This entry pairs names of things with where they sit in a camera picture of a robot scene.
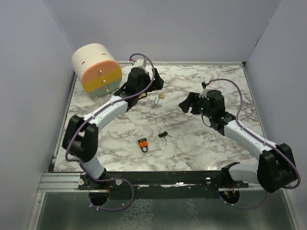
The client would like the black head key bunch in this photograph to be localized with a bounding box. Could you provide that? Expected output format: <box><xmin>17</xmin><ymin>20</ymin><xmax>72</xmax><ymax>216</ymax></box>
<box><xmin>158</xmin><ymin>131</ymin><xmax>172</xmax><ymax>142</ymax></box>

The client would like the small brass padlock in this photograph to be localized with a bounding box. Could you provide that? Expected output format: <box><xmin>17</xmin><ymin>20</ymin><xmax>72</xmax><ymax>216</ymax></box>
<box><xmin>153</xmin><ymin>92</ymin><xmax>165</xmax><ymax>105</ymax></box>

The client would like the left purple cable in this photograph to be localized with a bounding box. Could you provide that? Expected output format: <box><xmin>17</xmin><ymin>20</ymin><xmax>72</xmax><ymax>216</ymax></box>
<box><xmin>65</xmin><ymin>52</ymin><xmax>154</xmax><ymax>211</ymax></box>

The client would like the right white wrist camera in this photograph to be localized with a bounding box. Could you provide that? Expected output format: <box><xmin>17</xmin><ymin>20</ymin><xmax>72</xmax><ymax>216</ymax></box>
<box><xmin>199</xmin><ymin>81</ymin><xmax>212</xmax><ymax>98</ymax></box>

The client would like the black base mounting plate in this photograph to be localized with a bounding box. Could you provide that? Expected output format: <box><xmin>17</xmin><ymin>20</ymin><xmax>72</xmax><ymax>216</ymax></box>
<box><xmin>78</xmin><ymin>170</ymin><xmax>248</xmax><ymax>200</ymax></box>

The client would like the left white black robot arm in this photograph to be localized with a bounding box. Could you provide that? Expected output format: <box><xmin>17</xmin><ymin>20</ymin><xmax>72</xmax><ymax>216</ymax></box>
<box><xmin>62</xmin><ymin>67</ymin><xmax>164</xmax><ymax>189</ymax></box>

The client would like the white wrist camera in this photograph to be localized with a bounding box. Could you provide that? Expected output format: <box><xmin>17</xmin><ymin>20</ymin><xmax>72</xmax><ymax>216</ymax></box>
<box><xmin>132</xmin><ymin>58</ymin><xmax>147</xmax><ymax>72</ymax></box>
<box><xmin>199</xmin><ymin>81</ymin><xmax>212</xmax><ymax>98</ymax></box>

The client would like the orange black padlock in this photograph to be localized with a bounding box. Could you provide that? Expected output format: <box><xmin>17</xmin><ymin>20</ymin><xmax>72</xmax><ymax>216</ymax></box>
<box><xmin>138</xmin><ymin>138</ymin><xmax>148</xmax><ymax>153</ymax></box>

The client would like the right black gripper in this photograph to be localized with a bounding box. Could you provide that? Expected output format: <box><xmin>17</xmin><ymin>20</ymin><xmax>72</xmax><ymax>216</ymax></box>
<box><xmin>179</xmin><ymin>92</ymin><xmax>213</xmax><ymax>119</ymax></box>

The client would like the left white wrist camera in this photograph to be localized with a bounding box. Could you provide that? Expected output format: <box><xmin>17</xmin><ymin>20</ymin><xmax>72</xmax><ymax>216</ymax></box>
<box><xmin>132</xmin><ymin>58</ymin><xmax>147</xmax><ymax>72</ymax></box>

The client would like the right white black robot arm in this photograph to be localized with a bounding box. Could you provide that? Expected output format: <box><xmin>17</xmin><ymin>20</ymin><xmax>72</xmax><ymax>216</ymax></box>
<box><xmin>178</xmin><ymin>90</ymin><xmax>299</xmax><ymax>193</ymax></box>

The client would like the round pastel drawer box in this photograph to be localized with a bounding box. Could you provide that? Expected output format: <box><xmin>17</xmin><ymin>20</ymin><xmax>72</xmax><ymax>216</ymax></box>
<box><xmin>71</xmin><ymin>43</ymin><xmax>122</xmax><ymax>97</ymax></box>

